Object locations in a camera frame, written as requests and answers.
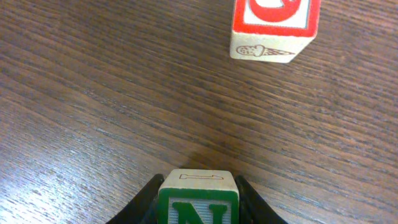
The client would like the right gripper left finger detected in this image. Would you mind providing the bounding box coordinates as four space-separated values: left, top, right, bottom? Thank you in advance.
106 174 164 224

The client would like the red O wooden block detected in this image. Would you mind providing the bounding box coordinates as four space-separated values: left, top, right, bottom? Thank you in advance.
229 0 321 63

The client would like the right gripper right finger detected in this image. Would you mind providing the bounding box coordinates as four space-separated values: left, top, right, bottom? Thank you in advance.
234 175 288 224

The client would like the green N wooden block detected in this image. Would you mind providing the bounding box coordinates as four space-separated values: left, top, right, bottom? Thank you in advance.
157 169 239 224

